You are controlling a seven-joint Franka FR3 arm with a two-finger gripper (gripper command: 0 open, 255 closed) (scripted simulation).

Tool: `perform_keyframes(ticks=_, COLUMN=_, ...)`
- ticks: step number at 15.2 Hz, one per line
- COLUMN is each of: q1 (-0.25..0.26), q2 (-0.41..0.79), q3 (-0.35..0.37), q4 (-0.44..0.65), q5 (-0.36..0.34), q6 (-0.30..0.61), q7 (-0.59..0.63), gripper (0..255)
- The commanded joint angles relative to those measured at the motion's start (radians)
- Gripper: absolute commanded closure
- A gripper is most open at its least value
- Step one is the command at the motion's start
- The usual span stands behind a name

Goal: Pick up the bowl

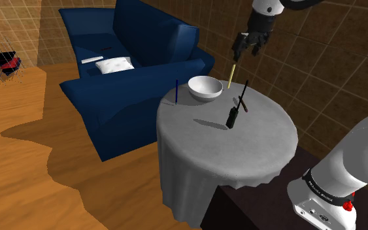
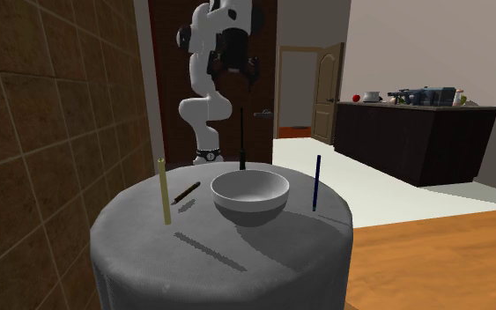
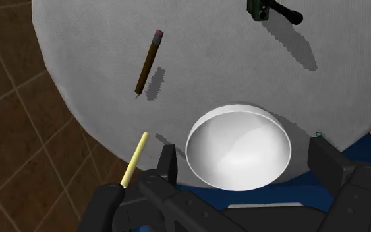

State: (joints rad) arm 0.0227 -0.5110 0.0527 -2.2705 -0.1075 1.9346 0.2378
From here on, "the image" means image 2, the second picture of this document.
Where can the grey round ottoman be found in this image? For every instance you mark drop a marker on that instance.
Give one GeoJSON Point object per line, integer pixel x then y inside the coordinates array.
{"type": "Point", "coordinates": [213, 257]}

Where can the black pen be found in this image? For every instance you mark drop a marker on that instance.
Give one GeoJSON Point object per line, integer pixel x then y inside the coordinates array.
{"type": "Point", "coordinates": [242, 141]}

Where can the yellow pencil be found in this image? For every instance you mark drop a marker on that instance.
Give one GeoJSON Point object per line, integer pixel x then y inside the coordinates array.
{"type": "Point", "coordinates": [164, 193]}

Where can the white bowl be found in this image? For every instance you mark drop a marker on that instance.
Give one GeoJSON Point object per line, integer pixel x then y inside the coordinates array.
{"type": "Point", "coordinates": [250, 191]}

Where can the beige open door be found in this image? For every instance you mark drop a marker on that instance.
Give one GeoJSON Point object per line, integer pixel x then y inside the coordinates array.
{"type": "Point", "coordinates": [327, 98]}

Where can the brown pencil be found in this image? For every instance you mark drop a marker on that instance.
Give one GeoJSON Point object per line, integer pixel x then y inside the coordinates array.
{"type": "Point", "coordinates": [186, 192]}

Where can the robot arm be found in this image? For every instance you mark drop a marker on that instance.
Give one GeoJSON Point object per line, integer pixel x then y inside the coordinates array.
{"type": "Point", "coordinates": [201, 73]}

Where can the dark kitchen counter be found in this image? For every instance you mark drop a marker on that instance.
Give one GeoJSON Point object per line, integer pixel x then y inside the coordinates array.
{"type": "Point", "coordinates": [415, 137]}

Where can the dark brown door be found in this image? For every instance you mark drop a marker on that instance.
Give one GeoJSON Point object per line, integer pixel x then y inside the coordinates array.
{"type": "Point", "coordinates": [170, 98]}

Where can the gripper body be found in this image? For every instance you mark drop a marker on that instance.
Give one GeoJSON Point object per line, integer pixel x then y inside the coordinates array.
{"type": "Point", "coordinates": [234, 47]}

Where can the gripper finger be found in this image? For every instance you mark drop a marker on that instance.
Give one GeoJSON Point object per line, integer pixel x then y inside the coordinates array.
{"type": "Point", "coordinates": [254, 71]}
{"type": "Point", "coordinates": [213, 64]}

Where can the blue pen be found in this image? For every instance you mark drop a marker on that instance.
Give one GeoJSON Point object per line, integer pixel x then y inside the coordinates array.
{"type": "Point", "coordinates": [316, 184]}

